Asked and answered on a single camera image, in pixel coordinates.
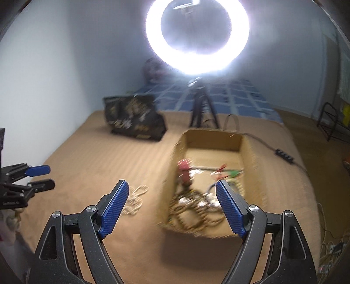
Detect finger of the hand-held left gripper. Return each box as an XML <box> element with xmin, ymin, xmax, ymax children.
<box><xmin>5</xmin><ymin>163</ymin><xmax>51</xmax><ymax>183</ymax></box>
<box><xmin>0</xmin><ymin>178</ymin><xmax>56</xmax><ymax>199</ymax></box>

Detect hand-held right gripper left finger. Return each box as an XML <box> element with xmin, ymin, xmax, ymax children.
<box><xmin>34</xmin><ymin>179</ymin><xmax>130</xmax><ymax>284</ymax></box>

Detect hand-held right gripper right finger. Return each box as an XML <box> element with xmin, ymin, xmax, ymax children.
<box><xmin>215</xmin><ymin>179</ymin><xmax>318</xmax><ymax>284</ymax></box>

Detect white bead necklace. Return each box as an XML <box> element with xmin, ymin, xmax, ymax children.
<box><xmin>124</xmin><ymin>185</ymin><xmax>149</xmax><ymax>217</ymax></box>

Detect green bead bracelet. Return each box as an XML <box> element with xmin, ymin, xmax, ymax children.
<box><xmin>228</xmin><ymin>169</ymin><xmax>245</xmax><ymax>181</ymax></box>

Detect red string bracelet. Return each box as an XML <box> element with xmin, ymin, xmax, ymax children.
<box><xmin>210</xmin><ymin>163</ymin><xmax>229</xmax><ymax>175</ymax></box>

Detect brown bead necklace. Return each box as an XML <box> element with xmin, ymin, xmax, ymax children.
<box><xmin>168</xmin><ymin>191</ymin><xmax>227</xmax><ymax>232</ymax></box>

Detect cardboard box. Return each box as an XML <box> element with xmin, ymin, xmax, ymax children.
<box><xmin>157</xmin><ymin>128</ymin><xmax>270</xmax><ymax>238</ymax></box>

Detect black printed snack bag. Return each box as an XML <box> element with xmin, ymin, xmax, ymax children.
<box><xmin>102</xmin><ymin>94</ymin><xmax>167</xmax><ymax>142</ymax></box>

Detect black tripod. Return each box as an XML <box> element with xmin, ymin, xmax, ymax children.
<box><xmin>187</xmin><ymin>77</ymin><xmax>221</xmax><ymax>129</ymax></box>

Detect blue patterned bedsheet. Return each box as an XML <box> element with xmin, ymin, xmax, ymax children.
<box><xmin>128</xmin><ymin>78</ymin><xmax>283</xmax><ymax>123</ymax></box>

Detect black clothes rack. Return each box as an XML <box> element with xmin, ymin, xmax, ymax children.
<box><xmin>317</xmin><ymin>102</ymin><xmax>345</xmax><ymax>142</ymax></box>

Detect striped towel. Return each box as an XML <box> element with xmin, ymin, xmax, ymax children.
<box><xmin>338</xmin><ymin>52</ymin><xmax>350</xmax><ymax>96</ymax></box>

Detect phone holder clamp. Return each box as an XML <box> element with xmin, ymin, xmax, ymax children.
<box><xmin>175</xmin><ymin>0</ymin><xmax>203</xmax><ymax>14</ymax></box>

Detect black ring light cable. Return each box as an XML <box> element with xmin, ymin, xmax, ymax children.
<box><xmin>223</xmin><ymin>114</ymin><xmax>308</xmax><ymax>172</ymax></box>

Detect white cables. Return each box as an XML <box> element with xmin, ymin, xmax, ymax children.
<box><xmin>317</xmin><ymin>202</ymin><xmax>348</xmax><ymax>274</ymax></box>

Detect white ring light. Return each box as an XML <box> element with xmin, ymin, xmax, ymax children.
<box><xmin>145</xmin><ymin>0</ymin><xmax>250</xmax><ymax>75</ymax></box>

